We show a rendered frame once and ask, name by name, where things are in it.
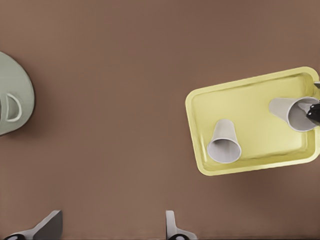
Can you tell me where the pale green handled mug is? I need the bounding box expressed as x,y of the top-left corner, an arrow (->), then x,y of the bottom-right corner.
0,92 -> 23,123

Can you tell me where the yellow rectangular tray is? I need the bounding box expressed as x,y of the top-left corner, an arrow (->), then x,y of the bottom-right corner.
185,66 -> 320,177

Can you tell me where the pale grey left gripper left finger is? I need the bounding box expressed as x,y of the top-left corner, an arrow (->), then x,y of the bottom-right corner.
3,209 -> 64,240

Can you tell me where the white IKEA cup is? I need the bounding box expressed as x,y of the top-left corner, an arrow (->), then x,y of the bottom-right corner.
206,118 -> 242,164
268,96 -> 320,132

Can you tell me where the pale green round saucer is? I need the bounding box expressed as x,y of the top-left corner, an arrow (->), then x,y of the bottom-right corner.
0,51 -> 36,137

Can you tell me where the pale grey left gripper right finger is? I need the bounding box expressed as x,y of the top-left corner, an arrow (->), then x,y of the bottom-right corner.
165,210 -> 198,240

